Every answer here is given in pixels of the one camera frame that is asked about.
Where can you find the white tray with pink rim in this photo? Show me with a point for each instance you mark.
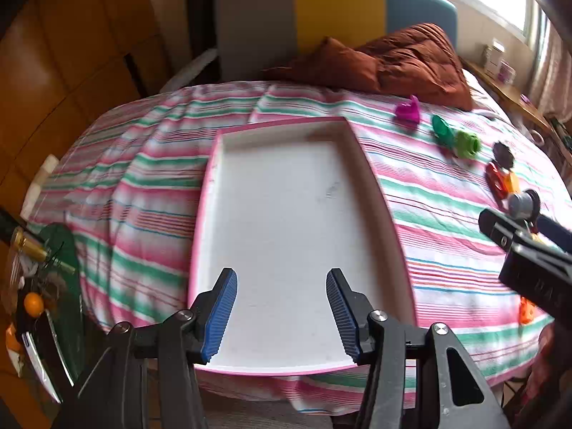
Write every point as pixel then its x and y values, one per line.
pixel 277 214

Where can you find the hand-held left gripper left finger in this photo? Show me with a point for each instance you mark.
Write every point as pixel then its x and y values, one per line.
pixel 219 317

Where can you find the brown quilt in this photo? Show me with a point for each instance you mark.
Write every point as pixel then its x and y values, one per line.
pixel 411 62

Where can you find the green glass side table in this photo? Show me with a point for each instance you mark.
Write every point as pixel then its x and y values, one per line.
pixel 58 277

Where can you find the light green plastic toy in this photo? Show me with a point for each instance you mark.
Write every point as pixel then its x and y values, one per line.
pixel 467 144

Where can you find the silver grey cylinder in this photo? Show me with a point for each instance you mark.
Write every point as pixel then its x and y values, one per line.
pixel 523 203

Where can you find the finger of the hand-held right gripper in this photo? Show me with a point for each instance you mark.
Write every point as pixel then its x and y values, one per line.
pixel 496 228
pixel 554 233

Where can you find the orange ball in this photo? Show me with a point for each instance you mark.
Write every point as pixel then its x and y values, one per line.
pixel 33 303

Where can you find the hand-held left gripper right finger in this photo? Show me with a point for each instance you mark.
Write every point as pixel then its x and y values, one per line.
pixel 342 317

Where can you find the red toy cup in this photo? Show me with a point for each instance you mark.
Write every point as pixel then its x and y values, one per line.
pixel 496 181

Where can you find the beige curtain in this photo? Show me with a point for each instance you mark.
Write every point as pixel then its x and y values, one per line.
pixel 552 76

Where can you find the grey yellow blue headboard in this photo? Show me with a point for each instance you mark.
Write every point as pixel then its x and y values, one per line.
pixel 339 9

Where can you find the wooden bedside table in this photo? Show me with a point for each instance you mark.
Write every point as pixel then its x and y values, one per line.
pixel 514 94

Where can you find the tall white box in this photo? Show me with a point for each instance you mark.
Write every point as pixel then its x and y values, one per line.
pixel 494 57

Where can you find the gold metal cylinder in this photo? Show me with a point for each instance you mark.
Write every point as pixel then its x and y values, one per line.
pixel 27 245

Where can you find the purple plastic toy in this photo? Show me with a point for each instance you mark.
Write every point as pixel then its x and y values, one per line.
pixel 407 112

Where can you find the teal green plastic toy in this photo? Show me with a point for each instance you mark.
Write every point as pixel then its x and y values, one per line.
pixel 442 130

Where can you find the purple box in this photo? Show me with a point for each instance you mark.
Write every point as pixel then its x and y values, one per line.
pixel 507 73

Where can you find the wooden wardrobe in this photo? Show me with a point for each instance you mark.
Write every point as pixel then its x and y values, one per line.
pixel 67 62

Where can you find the white cloth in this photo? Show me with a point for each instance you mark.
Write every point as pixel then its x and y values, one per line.
pixel 196 66

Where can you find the striped bed sheet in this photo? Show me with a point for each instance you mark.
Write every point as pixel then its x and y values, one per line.
pixel 134 178

